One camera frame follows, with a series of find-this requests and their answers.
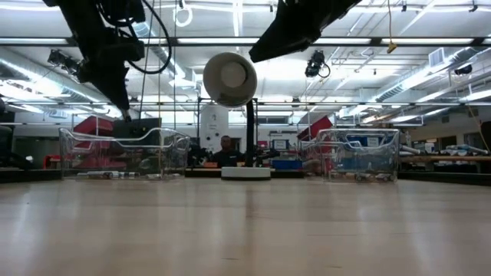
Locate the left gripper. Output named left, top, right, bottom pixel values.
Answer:
left=76, top=36, right=146, bottom=123

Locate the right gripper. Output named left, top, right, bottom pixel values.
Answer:
left=248, top=0, right=331, bottom=64

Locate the white desk lamp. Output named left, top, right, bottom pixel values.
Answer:
left=203, top=51, right=272, bottom=182

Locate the clear plastic bin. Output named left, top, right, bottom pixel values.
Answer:
left=302, top=128, right=401, bottom=183
left=58, top=127, right=192, bottom=180

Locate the black flat screen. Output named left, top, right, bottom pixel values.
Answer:
left=114, top=117, right=163, bottom=141

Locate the red storage bin stack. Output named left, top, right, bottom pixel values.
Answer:
left=41, top=115, right=116, bottom=170
left=297, top=115, right=334, bottom=173

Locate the black overhead crossbar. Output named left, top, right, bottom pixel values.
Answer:
left=0, top=36, right=491, bottom=47

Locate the white cylinder tank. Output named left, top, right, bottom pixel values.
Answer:
left=199, top=103, right=230, bottom=155

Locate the person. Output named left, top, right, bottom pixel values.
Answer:
left=212, top=135, right=246, bottom=168

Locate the blue plastic crate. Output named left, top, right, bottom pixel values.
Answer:
left=271, top=159, right=304, bottom=171

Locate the white ceiling vent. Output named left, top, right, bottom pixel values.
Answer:
left=429, top=48, right=446, bottom=68

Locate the grey rolled tube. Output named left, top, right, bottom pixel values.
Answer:
left=446, top=143, right=489, bottom=156
left=400, top=143, right=421, bottom=156

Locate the wooden workbench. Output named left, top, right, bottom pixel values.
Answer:
left=398, top=154, right=491, bottom=163

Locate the thin black hanging cable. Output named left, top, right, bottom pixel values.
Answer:
left=138, top=0, right=155, bottom=120

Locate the black overhead camera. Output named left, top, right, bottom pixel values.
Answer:
left=47, top=48, right=84, bottom=77
left=305, top=49, right=331, bottom=80

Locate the silver air duct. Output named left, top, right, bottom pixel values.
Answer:
left=132, top=21, right=185, bottom=77

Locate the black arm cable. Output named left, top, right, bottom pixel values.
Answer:
left=126, top=0, right=173, bottom=76

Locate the white looped cable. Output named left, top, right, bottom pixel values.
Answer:
left=173, top=4, right=193, bottom=28

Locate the yellow hanging cable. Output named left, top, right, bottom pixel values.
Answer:
left=386, top=0, right=398, bottom=54

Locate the black aluminium table frame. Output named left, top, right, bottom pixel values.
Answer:
left=0, top=167, right=491, bottom=188

